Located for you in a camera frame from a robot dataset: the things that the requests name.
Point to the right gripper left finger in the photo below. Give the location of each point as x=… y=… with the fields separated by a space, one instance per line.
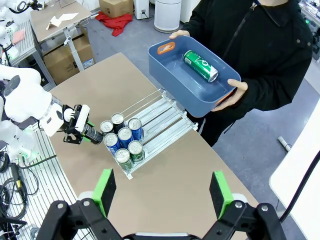
x=105 y=192

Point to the green beverage can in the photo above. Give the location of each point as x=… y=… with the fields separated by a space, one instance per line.
x=135 y=147
x=122 y=155
x=200 y=65

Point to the person's black jacket torso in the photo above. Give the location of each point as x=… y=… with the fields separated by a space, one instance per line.
x=262 y=37

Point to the person's left forearm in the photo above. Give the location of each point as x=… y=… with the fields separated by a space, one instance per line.
x=275 y=92

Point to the person's right forearm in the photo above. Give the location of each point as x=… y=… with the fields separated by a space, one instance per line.
x=200 y=20

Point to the small cardboard box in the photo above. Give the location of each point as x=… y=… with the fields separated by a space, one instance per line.
x=116 y=7

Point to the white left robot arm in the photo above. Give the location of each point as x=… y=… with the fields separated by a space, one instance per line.
x=25 y=100

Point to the white paper sheet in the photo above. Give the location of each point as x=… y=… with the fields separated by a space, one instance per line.
x=67 y=17

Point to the person's right hand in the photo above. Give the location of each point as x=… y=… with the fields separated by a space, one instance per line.
x=181 y=33

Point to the pink notebook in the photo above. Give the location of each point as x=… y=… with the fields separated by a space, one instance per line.
x=18 y=37

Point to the person's black trousers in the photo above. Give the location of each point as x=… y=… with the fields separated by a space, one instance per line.
x=220 y=130

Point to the brown top standing desk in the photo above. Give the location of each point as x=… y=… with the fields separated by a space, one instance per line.
x=40 y=27

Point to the person's left hand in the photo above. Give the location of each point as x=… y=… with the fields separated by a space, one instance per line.
x=240 y=91

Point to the black beverage can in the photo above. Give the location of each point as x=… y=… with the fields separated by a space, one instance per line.
x=96 y=137
x=107 y=126
x=117 y=119

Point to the white box with socket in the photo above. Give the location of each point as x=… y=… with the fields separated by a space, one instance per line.
x=141 y=7

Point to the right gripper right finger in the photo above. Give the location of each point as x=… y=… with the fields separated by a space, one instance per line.
x=217 y=197

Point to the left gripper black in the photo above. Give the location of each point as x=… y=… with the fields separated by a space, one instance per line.
x=70 y=126

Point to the blue plastic bin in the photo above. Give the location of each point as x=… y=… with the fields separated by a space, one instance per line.
x=175 y=72

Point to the white cylindrical bin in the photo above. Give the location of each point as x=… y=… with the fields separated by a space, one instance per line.
x=167 y=15

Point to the clear plastic can dispenser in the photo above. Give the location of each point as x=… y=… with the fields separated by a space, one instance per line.
x=162 y=117

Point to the beige folded card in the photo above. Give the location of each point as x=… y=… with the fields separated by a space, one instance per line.
x=53 y=23

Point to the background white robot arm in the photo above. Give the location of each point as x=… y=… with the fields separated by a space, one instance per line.
x=6 y=32

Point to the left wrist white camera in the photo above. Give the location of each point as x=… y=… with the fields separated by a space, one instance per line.
x=82 y=117

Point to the large cardboard box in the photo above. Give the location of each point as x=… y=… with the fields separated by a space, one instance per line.
x=60 y=65

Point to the red cloth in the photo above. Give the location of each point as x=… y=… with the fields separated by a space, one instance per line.
x=117 y=22

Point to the white cabinet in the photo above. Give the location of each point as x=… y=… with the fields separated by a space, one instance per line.
x=186 y=10

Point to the aluminium frame workstation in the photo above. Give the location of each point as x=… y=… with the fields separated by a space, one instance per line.
x=28 y=46

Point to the white table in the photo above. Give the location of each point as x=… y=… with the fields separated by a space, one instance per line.
x=310 y=200

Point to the blue beverage can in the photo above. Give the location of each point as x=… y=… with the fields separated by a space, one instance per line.
x=125 y=134
x=135 y=124
x=111 y=139

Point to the aluminium slotted mounting table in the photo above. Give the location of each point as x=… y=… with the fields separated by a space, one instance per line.
x=50 y=175

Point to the equipment with green light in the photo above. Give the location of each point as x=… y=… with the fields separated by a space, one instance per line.
x=307 y=22

